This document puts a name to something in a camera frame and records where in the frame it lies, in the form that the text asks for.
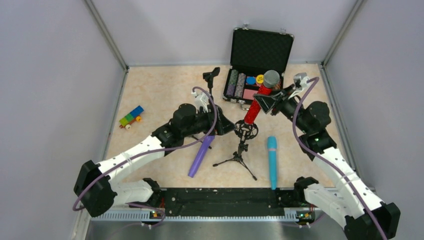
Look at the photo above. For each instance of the cyan toy microphone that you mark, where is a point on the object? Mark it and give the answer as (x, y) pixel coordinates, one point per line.
(272, 161)

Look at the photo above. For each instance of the colourful toy block car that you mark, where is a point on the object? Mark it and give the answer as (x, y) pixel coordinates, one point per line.
(133, 116)

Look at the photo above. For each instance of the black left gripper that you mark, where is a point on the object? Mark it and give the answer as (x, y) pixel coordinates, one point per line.
(218, 119)

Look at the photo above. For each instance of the blue dealer chip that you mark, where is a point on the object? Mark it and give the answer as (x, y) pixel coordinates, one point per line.
(250, 80)

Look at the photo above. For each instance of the round base clip mic stand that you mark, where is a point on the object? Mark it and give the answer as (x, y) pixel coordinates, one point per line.
(209, 78)

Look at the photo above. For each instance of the yellow dealer chip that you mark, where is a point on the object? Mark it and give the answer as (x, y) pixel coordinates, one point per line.
(259, 79)

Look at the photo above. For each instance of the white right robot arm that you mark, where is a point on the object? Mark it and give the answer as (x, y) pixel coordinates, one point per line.
(355, 207)

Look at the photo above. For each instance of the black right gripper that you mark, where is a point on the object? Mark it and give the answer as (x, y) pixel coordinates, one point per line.
(276, 101)

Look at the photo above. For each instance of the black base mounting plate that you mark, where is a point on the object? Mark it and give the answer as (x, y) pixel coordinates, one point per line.
(228, 202)

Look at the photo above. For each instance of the red glitter microphone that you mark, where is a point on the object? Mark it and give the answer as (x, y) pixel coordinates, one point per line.
(270, 79)

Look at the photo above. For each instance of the purple green chip stack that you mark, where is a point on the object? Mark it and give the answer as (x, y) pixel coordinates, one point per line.
(232, 83)

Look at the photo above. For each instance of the purple toy microphone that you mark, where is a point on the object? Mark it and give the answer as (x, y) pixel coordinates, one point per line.
(205, 145)

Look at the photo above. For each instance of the aluminium front rail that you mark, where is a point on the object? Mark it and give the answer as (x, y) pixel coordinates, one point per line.
(121, 221)

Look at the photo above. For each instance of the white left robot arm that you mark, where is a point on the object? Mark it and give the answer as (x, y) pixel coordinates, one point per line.
(99, 185)

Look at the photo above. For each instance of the shock mount tripod mic stand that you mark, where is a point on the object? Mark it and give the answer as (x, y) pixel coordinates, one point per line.
(244, 131)

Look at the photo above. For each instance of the black poker chip case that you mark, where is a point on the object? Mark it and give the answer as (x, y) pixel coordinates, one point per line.
(253, 52)

